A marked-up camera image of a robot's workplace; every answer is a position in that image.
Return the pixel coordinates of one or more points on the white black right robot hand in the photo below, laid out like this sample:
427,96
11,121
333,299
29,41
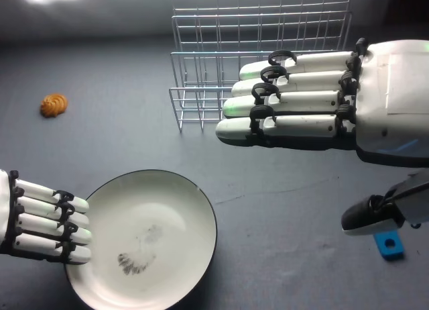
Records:
385,105

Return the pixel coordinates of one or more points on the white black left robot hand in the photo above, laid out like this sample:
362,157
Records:
33,219

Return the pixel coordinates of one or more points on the orange swirl cookie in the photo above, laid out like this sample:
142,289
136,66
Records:
54,105

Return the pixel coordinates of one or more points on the blue block with two holes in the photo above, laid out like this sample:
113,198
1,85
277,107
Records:
399,254

